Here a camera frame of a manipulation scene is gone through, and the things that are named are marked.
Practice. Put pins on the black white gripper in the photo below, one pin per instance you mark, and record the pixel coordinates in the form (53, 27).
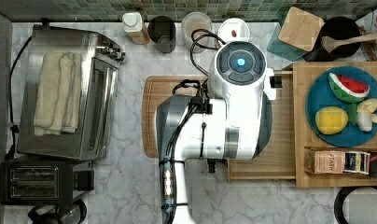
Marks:
(276, 82)

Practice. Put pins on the wooden drawer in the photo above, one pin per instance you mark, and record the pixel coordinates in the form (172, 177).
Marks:
(277, 160)

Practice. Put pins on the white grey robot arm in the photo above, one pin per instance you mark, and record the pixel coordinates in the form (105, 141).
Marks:
(230, 117)

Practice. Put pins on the bamboo drawer organizer shelf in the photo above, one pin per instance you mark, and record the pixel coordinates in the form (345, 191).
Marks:
(303, 77)

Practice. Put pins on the blue round plate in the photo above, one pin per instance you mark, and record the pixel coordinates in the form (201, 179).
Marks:
(320, 95)

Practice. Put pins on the glass container bamboo lid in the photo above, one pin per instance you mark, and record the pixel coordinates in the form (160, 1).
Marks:
(296, 36)

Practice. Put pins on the wooden spoon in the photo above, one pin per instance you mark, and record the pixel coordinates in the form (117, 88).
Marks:
(331, 44)

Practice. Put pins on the toy lemon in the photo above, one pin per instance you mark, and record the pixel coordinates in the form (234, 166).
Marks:
(331, 120)

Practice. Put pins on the white lid round container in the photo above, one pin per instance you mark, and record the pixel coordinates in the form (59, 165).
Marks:
(234, 29)

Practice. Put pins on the toy watermelon slice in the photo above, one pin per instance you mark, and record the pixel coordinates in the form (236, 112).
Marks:
(348, 89)

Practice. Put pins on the black pot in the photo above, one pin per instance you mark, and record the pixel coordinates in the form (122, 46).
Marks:
(339, 28)

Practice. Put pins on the stash tea box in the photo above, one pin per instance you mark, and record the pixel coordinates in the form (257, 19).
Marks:
(323, 161)

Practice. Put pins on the toy garlic banana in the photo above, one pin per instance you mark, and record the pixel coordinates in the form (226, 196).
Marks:
(366, 116)

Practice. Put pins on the clear plastic jar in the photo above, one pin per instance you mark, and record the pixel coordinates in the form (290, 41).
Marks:
(194, 21)

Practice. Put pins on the tea bag packets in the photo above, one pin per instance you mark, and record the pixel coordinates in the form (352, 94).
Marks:
(357, 162)

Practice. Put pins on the oats package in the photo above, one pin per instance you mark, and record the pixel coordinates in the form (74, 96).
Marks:
(368, 25)

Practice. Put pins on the wooden cutting board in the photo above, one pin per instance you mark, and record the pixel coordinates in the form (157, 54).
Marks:
(157, 90)

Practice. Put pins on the dark grey cup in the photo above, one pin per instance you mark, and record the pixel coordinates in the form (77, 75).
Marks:
(161, 31)

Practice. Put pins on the black round object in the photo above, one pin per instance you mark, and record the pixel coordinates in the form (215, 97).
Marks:
(356, 205)

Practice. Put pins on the white cap bottle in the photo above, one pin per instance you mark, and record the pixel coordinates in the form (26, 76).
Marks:
(134, 27)

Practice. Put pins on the stainless steel toaster oven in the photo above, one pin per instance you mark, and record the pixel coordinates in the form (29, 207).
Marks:
(101, 58)

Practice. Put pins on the folded beige towel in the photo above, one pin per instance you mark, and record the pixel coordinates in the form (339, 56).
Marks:
(58, 94)

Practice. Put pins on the black kettle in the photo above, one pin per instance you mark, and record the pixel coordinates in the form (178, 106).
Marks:
(73, 213)

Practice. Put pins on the black two-slot toaster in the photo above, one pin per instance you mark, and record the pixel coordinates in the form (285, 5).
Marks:
(44, 182)

